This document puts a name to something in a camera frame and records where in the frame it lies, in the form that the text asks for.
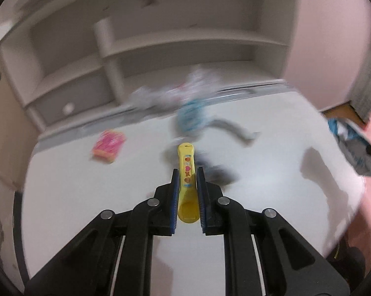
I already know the grey woven cloth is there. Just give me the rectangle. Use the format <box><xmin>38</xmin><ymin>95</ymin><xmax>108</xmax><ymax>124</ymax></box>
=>
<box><xmin>347</xmin><ymin>46</ymin><xmax>371</xmax><ymax>124</ymax></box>

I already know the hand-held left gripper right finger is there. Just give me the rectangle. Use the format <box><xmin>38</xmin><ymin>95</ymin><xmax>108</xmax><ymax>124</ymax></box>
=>
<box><xmin>197</xmin><ymin>166</ymin><xmax>350</xmax><ymax>296</ymax></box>

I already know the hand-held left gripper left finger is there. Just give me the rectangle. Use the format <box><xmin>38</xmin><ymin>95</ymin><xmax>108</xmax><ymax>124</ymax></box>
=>
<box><xmin>25</xmin><ymin>168</ymin><xmax>179</xmax><ymax>296</ymax></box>

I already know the cream door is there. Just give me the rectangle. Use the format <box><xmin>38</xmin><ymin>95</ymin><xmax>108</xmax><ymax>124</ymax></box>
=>
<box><xmin>0</xmin><ymin>37</ymin><xmax>41</xmax><ymax>185</ymax></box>

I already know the pink snack packet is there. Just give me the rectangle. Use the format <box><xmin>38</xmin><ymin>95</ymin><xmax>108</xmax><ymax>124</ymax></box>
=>
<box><xmin>92</xmin><ymin>129</ymin><xmax>126</xmax><ymax>164</ymax></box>

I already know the grey drawer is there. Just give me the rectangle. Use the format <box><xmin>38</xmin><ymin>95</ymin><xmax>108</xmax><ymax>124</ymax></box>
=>
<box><xmin>34</xmin><ymin>77</ymin><xmax>118</xmax><ymax>127</ymax></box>

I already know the crumpled patterned paper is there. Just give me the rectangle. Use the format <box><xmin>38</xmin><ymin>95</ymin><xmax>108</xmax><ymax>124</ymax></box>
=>
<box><xmin>179</xmin><ymin>65</ymin><xmax>223</xmax><ymax>99</ymax></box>

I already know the white desk shelf unit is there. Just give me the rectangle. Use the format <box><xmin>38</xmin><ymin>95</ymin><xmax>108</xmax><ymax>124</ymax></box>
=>
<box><xmin>0</xmin><ymin>0</ymin><xmax>300</xmax><ymax>133</ymax></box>

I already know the white crumpled tissue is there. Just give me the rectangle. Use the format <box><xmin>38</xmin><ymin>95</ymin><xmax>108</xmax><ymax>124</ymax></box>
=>
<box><xmin>127</xmin><ymin>86</ymin><xmax>180</xmax><ymax>121</ymax></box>

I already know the yellow plastic toy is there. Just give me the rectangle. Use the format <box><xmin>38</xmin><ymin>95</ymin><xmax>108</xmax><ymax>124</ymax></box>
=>
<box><xmin>177</xmin><ymin>142</ymin><xmax>200</xmax><ymax>224</ymax></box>

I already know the blue white foil wrapper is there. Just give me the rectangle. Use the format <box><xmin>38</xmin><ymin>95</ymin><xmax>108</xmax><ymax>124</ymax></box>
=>
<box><xmin>328</xmin><ymin>118</ymin><xmax>371</xmax><ymax>182</ymax></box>

